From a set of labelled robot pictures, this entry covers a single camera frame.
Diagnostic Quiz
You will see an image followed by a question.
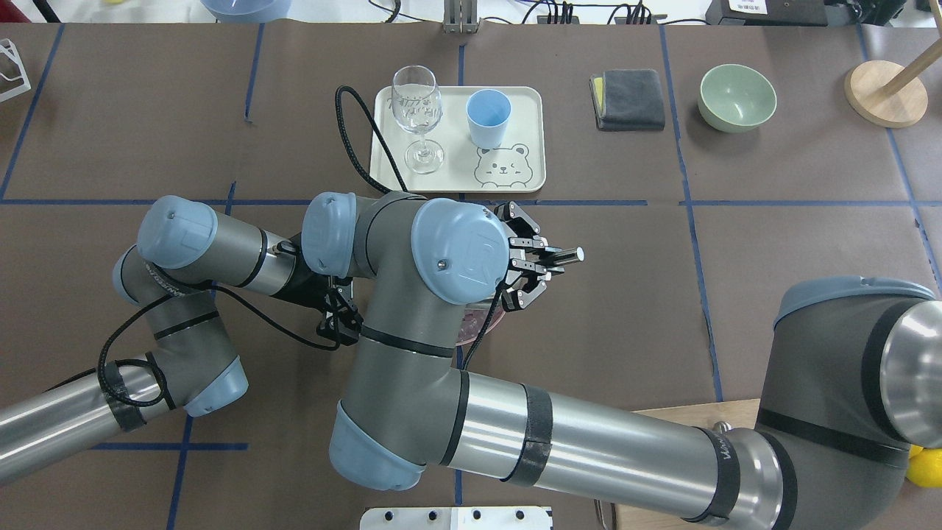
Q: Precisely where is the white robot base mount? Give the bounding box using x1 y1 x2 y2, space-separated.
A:
359 506 554 529

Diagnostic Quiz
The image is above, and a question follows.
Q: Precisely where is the blue bowl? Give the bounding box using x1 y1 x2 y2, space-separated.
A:
199 0 293 24

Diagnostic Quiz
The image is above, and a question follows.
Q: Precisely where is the green bowl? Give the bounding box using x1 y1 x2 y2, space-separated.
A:
698 64 778 133

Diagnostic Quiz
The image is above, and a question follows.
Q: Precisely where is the metal ice scoop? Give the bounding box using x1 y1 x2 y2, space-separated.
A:
456 247 586 347

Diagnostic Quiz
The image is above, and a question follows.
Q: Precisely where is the clear wine glass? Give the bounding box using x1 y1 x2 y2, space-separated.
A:
391 65 445 174

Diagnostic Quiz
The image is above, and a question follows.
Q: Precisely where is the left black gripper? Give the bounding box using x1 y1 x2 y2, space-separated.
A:
316 278 364 346

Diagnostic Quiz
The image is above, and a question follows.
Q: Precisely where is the pink bowl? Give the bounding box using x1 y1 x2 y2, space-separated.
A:
456 299 505 347

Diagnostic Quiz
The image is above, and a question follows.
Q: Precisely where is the wooden stand with base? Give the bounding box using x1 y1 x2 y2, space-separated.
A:
843 39 941 129

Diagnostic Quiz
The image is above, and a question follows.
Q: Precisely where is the aluminium frame post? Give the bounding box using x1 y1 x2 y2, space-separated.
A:
443 0 480 34

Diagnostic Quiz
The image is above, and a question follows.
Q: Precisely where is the white wire cup rack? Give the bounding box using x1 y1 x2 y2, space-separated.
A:
1 39 32 103

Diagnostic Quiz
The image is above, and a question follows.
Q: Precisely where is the white bear tray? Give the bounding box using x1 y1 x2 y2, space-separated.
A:
374 86 546 194

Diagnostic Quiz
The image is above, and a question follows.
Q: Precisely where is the wooden cutting board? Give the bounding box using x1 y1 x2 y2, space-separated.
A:
593 399 759 529

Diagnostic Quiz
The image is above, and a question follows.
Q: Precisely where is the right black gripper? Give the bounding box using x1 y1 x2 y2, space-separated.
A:
494 201 563 311

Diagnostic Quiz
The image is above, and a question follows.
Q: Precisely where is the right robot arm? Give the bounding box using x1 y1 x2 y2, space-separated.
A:
302 192 940 529

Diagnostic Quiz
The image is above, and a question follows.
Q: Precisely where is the blue plastic cup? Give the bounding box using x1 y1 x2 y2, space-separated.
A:
467 88 512 149

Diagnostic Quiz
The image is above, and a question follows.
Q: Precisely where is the dark grey folded cloth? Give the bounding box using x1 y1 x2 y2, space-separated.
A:
591 69 665 131

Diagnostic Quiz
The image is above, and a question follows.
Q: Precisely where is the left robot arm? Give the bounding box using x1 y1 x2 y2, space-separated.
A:
1 195 362 485

